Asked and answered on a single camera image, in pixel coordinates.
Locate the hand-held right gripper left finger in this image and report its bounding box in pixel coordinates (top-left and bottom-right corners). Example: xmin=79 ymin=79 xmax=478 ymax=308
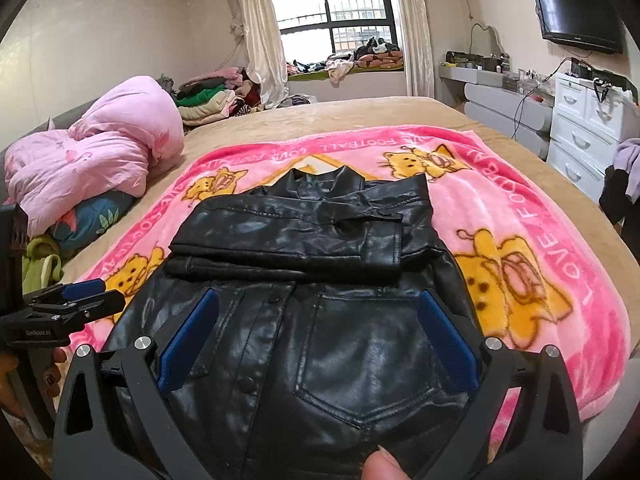
xmin=52 ymin=289 xmax=221 ymax=480

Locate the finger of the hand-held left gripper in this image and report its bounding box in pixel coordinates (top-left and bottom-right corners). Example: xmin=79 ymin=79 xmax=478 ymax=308
xmin=29 ymin=290 xmax=127 ymax=323
xmin=30 ymin=279 xmax=107 ymax=306

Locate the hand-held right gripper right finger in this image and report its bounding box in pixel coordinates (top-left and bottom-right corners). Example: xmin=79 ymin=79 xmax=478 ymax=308
xmin=419 ymin=290 xmax=585 ymax=480

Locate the black leather jacket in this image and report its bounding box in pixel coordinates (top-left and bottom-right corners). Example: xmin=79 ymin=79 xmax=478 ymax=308
xmin=102 ymin=166 xmax=488 ymax=480

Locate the dark clothes heap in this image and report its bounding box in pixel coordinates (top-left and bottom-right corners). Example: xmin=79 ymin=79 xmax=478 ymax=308
xmin=599 ymin=167 xmax=640 ymax=241

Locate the pile of folded clothes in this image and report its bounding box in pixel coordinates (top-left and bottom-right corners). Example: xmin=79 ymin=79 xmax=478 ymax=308
xmin=157 ymin=66 xmax=263 ymax=126

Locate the clothes heap on window seat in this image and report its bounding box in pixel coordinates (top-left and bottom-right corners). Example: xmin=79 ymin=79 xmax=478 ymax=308
xmin=287 ymin=37 xmax=405 ymax=85

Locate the person's left hand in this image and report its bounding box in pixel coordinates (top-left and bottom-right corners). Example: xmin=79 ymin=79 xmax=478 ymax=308
xmin=0 ymin=346 xmax=68 ymax=418

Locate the person's right hand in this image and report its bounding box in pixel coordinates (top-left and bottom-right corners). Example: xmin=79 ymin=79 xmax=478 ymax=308
xmin=361 ymin=446 xmax=416 ymax=480

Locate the green cloth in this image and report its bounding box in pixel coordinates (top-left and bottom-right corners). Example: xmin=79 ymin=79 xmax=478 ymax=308
xmin=21 ymin=235 xmax=65 ymax=295

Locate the dark floral pillow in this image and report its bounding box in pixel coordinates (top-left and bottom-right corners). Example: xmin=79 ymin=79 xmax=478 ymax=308
xmin=50 ymin=191 xmax=136 ymax=253

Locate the pink quilt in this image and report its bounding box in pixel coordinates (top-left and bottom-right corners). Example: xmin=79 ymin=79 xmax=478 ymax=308
xmin=4 ymin=76 xmax=185 ymax=237

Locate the pink printed blanket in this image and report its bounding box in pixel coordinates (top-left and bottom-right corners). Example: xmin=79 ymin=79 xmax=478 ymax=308
xmin=67 ymin=125 xmax=631 ymax=441

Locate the grey dressing table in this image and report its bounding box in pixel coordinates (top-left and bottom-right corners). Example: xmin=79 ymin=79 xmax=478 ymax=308
xmin=440 ymin=50 xmax=556 ymax=158

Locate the bed with beige sheet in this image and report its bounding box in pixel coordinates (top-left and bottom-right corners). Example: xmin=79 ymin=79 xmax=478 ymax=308
xmin=0 ymin=95 xmax=640 ymax=480

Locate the white drawer cabinet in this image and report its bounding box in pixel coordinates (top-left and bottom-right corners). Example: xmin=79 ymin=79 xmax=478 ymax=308
xmin=547 ymin=72 xmax=640 ymax=203

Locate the purple garment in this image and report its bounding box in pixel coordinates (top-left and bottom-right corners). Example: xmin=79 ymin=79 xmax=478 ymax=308
xmin=614 ymin=139 xmax=640 ymax=191

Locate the arched mirror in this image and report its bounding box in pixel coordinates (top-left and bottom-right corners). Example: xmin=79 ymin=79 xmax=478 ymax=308
xmin=470 ymin=22 xmax=503 ymax=60

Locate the cream curtain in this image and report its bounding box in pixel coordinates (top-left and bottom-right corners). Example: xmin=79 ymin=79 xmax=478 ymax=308
xmin=387 ymin=0 xmax=436 ymax=98
xmin=231 ymin=0 xmax=290 ymax=108

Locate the black flat television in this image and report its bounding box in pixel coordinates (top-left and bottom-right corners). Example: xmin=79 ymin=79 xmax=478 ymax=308
xmin=531 ymin=0 xmax=625 ymax=56

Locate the window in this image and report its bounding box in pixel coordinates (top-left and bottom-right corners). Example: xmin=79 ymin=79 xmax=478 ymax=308
xmin=265 ymin=0 xmax=398 ymax=68

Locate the black cable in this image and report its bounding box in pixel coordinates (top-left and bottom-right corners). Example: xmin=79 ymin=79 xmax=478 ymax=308
xmin=512 ymin=57 xmax=572 ymax=140

